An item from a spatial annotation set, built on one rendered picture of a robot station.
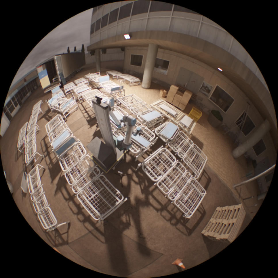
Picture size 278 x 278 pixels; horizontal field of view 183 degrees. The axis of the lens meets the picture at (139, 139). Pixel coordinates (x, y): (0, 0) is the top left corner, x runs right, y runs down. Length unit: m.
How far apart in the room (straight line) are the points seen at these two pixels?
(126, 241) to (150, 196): 1.56
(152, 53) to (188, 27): 2.82
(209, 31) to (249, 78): 2.12
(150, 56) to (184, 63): 2.60
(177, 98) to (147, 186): 4.39
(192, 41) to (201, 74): 3.60
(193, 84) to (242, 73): 4.36
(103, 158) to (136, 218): 1.78
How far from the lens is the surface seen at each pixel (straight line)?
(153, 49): 6.02
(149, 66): 6.04
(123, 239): 2.88
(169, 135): 2.64
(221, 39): 4.42
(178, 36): 4.12
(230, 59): 3.80
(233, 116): 7.61
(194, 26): 4.66
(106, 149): 1.83
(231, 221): 3.66
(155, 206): 2.58
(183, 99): 4.99
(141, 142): 2.28
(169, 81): 7.76
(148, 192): 2.50
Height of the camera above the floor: 2.43
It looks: 55 degrees down
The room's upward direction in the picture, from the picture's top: 12 degrees clockwise
